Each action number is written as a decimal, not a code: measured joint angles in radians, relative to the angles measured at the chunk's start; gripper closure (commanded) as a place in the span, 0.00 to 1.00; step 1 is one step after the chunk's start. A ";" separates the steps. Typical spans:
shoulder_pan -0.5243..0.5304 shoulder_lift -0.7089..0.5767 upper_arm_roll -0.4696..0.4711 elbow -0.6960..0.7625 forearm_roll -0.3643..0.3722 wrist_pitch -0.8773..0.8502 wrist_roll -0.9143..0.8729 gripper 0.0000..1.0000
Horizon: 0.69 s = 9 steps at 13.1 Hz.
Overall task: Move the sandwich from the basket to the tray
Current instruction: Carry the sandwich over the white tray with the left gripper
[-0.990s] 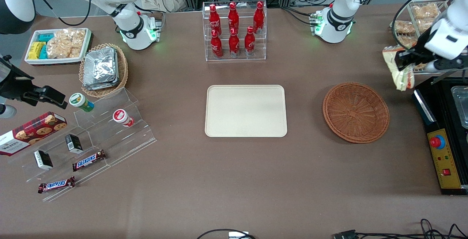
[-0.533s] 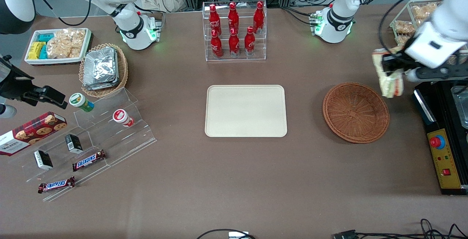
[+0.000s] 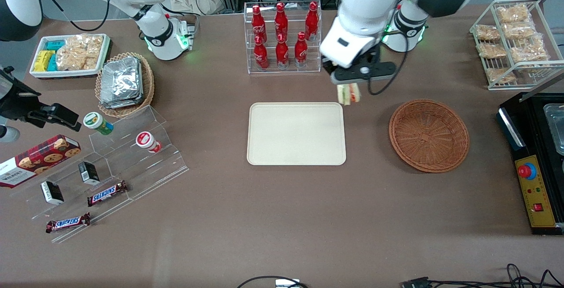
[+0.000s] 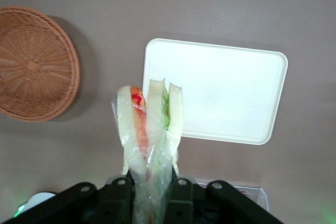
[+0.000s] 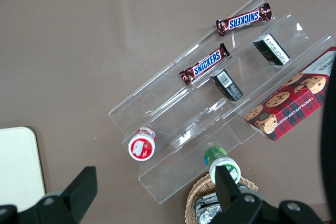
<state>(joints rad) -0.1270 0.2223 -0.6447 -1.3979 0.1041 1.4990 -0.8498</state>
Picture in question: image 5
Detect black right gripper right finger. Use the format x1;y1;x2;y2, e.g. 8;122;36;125
209;165;325;224

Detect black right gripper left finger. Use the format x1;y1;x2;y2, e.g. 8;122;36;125
0;166;98;224

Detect wicker basket with foil packs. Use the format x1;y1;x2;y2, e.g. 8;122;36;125
185;173;259;224

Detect beige plastic tray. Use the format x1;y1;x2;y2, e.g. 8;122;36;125
0;126;47;212

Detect silver foil wrapped packs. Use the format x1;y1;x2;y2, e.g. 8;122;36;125
193;191;224;224

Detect green lidded yoghurt cup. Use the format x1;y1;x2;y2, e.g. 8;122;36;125
203;146;242;186

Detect red lidded yoghurt cup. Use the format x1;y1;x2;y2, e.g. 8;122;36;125
128;126;158;162

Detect clear acrylic stepped stand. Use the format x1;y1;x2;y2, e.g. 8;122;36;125
173;0;336;144
108;62;243;205

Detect red tartan cookie box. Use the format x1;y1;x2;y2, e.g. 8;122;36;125
244;46;336;143

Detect small black carton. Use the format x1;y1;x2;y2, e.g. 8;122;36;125
253;33;291;67
209;69;244;102

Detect Snickers chocolate bar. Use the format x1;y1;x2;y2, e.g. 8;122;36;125
178;42;231;87
216;3;273;37

